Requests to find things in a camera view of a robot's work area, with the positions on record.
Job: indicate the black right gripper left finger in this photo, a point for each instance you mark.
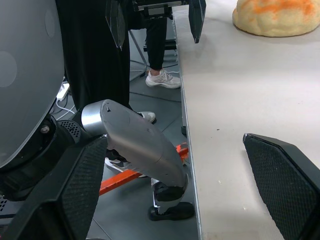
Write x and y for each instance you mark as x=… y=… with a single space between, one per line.
x=62 y=200

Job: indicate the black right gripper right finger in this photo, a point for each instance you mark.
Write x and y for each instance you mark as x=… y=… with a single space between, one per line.
x=287 y=185

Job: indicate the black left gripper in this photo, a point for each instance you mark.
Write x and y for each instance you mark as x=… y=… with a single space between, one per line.
x=157 y=8

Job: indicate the slim black trouser leg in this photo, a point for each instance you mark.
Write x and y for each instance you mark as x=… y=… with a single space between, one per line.
x=156 y=42

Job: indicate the black robot waist joint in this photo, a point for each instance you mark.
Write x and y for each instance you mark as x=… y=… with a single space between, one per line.
x=50 y=142

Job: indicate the orange metal bar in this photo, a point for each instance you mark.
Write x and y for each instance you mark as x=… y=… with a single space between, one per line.
x=117 y=179

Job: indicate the black white sneaker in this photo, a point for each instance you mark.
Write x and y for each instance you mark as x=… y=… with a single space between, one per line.
x=115 y=163

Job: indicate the wide black trousers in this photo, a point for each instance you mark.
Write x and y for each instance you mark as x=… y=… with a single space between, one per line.
x=92 y=50

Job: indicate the silver robot thigh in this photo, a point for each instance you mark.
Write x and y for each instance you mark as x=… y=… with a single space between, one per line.
x=140 y=147

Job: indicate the grey white shoe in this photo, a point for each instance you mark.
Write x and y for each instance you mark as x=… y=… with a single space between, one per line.
x=148 y=116

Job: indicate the white power strip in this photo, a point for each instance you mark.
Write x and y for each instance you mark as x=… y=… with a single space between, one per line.
x=63 y=92

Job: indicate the black robot foot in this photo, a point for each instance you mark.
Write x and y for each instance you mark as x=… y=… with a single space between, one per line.
x=172 y=210

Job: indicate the yellow orange toy bread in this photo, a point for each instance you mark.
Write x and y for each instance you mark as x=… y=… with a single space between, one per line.
x=275 y=17

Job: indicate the silver robot torso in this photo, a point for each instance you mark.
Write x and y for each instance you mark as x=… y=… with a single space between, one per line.
x=27 y=75

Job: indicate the grey metal chair frame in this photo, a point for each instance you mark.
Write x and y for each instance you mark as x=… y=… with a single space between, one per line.
x=138 y=50

